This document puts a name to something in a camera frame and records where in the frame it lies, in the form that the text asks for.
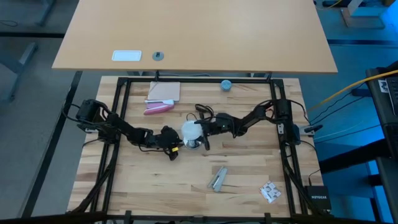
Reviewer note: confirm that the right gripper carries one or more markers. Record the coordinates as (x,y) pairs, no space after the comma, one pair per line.
(219,124)

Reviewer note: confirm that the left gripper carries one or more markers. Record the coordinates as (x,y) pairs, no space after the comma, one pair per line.
(168,137)

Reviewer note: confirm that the white lightbulb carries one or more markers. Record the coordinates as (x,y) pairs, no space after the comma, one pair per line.
(191,130)

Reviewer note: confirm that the silver metal cup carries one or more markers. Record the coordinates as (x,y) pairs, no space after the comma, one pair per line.
(192,144)

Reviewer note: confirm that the blue tape roll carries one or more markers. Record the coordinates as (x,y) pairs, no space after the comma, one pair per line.
(226,85)

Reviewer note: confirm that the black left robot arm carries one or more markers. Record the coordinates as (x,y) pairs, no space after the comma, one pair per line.
(124,127)

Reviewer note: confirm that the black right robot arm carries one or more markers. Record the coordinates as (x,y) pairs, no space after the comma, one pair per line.
(255,116)

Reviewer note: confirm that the grey white stapler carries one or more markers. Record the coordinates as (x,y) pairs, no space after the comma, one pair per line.
(217,180)

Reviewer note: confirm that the printed paper packet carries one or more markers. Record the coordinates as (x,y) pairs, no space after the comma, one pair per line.
(270,192)

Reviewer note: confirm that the light wooden desk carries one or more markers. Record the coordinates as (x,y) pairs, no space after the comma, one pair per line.
(192,34)

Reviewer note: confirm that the white rectangular label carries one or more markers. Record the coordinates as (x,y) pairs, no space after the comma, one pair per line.
(126,55)

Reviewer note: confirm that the grey desk foot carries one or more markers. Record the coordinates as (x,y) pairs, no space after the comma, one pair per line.
(26,54)

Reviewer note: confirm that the white sticker label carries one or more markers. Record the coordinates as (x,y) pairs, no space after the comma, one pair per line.
(383,86)

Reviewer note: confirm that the black equipment rack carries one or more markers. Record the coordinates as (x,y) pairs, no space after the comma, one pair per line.
(390,130)

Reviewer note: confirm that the grey stand base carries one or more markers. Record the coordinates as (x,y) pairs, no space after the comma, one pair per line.
(363,19)

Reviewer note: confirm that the black Netgear switch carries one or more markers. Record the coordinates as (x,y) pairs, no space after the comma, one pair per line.
(318,197)

